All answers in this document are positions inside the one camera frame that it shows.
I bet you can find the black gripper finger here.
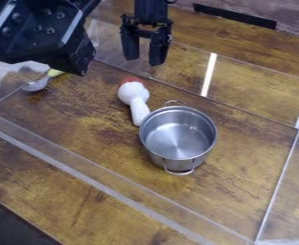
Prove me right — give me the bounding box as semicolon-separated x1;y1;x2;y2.
149;31;171;66
120;29;139;60

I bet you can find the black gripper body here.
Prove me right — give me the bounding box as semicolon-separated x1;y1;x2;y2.
120;0;172;38

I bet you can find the green handled metal spoon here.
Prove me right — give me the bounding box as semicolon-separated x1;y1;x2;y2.
22;69;64;92

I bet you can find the white red toy mushroom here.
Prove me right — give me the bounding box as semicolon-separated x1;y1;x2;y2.
117;77;151;126

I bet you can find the black strip on table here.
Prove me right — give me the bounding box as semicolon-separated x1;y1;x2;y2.
193;3;278;30

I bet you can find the small steel pot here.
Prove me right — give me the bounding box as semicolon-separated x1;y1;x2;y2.
139;100;217;176

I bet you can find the clear acrylic enclosure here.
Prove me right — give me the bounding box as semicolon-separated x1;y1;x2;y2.
0;0;299;245

